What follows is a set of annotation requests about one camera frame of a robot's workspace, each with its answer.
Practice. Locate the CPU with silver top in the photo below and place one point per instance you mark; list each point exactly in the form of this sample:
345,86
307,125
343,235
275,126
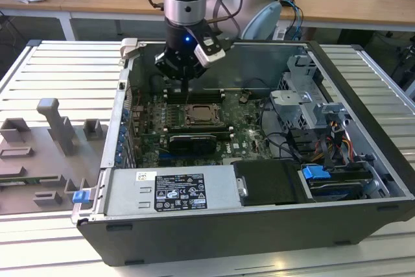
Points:
203,113

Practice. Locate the RAM slot with white clips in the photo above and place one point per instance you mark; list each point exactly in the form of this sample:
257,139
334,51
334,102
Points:
207,97
207,91

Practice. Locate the CPU socket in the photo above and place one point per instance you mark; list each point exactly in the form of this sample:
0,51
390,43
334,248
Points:
194,124

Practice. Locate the round coin battery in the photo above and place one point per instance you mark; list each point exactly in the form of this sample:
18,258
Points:
244,98

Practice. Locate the black graphics card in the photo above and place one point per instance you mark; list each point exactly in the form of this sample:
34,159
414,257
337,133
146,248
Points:
191,143

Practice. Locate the green motherboard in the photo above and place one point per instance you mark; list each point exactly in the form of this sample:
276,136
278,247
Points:
246,134

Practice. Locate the silver metal drive cage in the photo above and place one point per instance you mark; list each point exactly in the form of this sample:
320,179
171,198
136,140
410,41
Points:
291,111

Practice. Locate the silver power supply box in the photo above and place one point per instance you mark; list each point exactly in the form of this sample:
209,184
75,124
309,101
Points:
129,192

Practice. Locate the black plastic shroud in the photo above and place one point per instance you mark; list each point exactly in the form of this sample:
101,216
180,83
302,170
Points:
269,183

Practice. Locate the blue plastic latch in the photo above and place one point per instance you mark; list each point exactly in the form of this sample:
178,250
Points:
80,197

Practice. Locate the grey parts rack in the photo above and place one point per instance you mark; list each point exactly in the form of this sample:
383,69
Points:
39,160

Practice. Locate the hard disk in blue carrier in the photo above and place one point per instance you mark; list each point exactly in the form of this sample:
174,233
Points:
316,172

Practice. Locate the green RAM stick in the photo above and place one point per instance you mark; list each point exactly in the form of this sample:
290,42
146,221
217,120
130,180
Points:
19,181

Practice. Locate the black office chair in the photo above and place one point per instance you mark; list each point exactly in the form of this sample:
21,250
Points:
405,72

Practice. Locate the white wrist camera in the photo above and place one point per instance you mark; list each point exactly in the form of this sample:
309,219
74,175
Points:
209,54

